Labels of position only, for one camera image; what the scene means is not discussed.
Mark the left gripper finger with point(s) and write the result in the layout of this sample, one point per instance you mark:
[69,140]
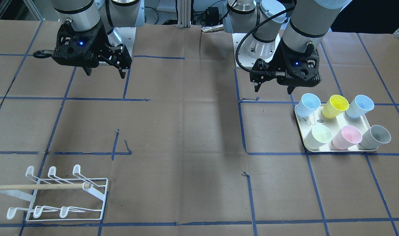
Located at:
[290,89]
[257,86]

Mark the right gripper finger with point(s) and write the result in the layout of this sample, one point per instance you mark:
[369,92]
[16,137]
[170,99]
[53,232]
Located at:
[87,71]
[122,73]

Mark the light blue cup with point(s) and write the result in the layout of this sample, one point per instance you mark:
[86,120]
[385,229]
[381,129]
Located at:
[308,104]

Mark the white wire cup rack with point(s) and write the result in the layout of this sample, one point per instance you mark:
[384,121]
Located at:
[73,198]

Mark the yellow cup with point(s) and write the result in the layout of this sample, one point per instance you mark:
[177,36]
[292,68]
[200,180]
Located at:
[336,105]

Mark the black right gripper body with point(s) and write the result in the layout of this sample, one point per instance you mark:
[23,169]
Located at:
[102,43]

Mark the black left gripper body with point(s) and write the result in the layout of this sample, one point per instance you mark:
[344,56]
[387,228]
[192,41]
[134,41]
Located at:
[282,60]

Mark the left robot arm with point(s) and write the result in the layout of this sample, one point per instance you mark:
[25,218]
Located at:
[263,20]

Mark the white cup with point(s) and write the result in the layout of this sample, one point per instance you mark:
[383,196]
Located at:
[319,135]

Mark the grey cup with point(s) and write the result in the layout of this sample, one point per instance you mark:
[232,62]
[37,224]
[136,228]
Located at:
[376,136]

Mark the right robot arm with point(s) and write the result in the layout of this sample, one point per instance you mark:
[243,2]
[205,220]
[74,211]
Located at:
[85,14]

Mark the pink cup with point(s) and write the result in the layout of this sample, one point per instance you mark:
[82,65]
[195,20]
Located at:
[347,137]

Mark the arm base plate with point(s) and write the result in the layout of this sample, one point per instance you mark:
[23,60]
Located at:
[125,35]
[245,59]

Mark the cream plastic tray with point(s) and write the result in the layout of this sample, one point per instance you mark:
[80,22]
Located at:
[334,125]

